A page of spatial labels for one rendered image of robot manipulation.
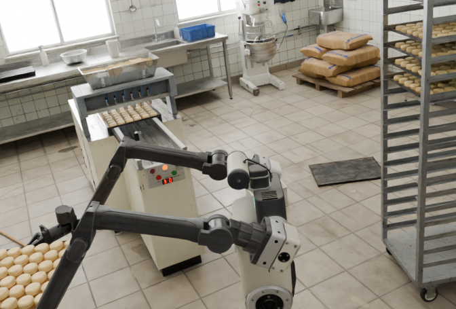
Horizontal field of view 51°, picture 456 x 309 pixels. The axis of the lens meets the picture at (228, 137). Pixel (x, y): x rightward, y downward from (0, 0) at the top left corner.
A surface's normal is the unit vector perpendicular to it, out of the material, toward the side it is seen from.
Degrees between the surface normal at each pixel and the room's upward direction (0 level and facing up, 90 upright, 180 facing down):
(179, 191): 90
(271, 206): 58
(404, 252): 0
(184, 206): 90
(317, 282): 0
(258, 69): 90
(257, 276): 101
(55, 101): 90
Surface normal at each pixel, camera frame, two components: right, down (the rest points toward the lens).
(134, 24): 0.44, 0.29
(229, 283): -0.12, -0.92
